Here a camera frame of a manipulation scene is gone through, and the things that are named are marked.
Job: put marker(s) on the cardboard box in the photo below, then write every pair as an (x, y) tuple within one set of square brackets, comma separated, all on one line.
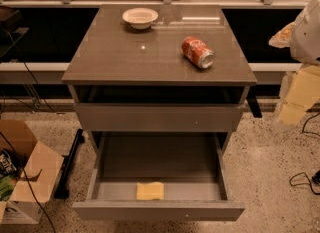
[(38, 168)]

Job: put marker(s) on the black bar on floor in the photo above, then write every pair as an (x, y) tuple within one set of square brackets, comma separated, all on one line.
[(61, 191)]

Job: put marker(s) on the green snack bag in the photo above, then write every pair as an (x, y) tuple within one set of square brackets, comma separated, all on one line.
[(7, 185)]

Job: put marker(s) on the open grey middle drawer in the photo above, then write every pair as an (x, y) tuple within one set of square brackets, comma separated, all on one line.
[(190, 165)]

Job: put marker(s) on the yellow sponge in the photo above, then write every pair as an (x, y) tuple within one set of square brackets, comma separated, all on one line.
[(150, 191)]

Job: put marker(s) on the white bowl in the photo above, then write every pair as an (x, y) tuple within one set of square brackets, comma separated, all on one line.
[(140, 18)]

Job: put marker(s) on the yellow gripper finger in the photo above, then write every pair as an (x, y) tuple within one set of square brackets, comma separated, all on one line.
[(299, 92)]

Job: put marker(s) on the grey drawer cabinet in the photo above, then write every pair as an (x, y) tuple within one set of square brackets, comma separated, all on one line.
[(117, 64)]

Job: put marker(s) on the closed grey top drawer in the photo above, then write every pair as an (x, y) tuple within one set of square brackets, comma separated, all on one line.
[(134, 118)]

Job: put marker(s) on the black chip bag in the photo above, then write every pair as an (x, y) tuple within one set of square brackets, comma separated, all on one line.
[(7, 167)]

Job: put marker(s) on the red soda can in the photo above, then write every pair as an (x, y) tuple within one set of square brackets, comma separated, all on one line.
[(198, 52)]

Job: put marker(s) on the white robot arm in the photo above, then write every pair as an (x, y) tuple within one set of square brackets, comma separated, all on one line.
[(303, 38)]

